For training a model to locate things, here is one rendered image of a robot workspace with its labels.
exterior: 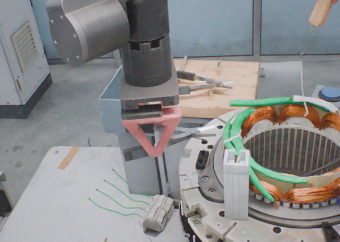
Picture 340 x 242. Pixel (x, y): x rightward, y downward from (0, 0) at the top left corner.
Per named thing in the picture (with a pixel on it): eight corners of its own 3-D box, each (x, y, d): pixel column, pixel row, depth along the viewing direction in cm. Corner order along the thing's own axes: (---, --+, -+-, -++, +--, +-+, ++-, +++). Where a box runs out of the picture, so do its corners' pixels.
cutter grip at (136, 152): (125, 162, 53) (123, 152, 52) (124, 158, 54) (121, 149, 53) (156, 154, 54) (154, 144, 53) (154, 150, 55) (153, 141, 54)
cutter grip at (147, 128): (125, 133, 58) (123, 123, 57) (127, 129, 59) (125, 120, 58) (153, 133, 58) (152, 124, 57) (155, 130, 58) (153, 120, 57)
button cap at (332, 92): (339, 101, 82) (340, 97, 81) (318, 97, 83) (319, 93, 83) (343, 91, 84) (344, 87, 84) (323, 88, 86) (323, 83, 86)
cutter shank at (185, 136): (155, 151, 54) (154, 147, 53) (153, 148, 54) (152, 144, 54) (197, 135, 56) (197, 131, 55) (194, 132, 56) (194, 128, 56)
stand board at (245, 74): (149, 115, 83) (147, 104, 82) (171, 69, 98) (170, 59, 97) (253, 121, 78) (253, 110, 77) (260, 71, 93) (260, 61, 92)
